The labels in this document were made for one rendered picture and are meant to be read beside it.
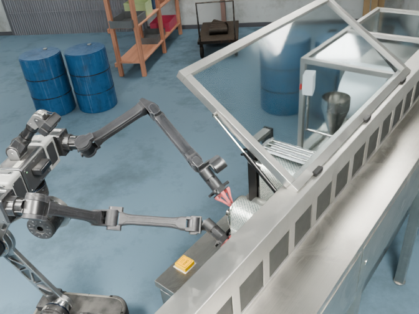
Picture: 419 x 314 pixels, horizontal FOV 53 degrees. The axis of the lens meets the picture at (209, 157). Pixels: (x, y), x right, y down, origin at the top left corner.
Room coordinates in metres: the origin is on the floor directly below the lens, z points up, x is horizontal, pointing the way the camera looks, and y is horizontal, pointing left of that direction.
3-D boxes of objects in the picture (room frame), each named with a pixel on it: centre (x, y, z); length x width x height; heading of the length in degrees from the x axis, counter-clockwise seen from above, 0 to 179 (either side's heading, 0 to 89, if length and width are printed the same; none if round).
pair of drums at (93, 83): (5.42, 1.77, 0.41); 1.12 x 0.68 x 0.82; 77
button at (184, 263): (1.47, 0.18, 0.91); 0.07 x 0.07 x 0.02; 48
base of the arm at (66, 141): (1.86, 0.69, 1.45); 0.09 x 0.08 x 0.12; 167
